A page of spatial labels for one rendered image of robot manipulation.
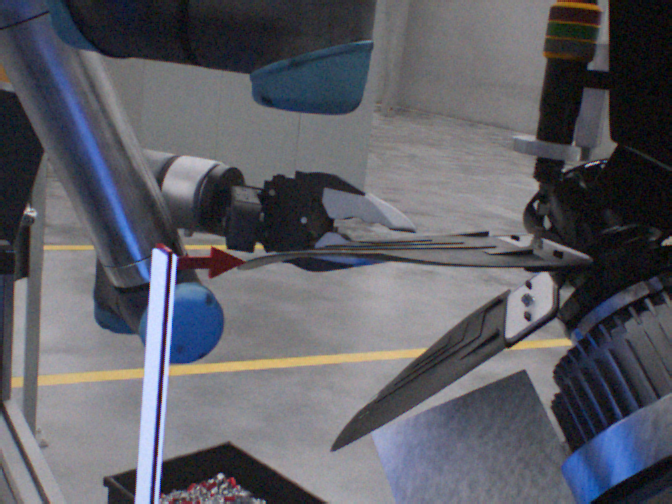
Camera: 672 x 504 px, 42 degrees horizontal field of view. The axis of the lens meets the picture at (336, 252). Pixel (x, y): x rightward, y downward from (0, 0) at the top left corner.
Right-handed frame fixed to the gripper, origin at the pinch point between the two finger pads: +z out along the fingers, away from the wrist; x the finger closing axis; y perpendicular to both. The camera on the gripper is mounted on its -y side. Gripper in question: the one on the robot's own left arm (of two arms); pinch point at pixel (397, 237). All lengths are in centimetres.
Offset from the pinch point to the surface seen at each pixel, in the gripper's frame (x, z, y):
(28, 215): 8, -55, 16
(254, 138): 3, -301, 554
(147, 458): 16.8, -8.7, -23.1
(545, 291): 3.7, 12.2, 12.8
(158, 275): 3.2, -9.1, -24.4
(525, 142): -10.2, 9.8, -0.1
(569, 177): -7.8, 12.9, 8.2
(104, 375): 97, -171, 204
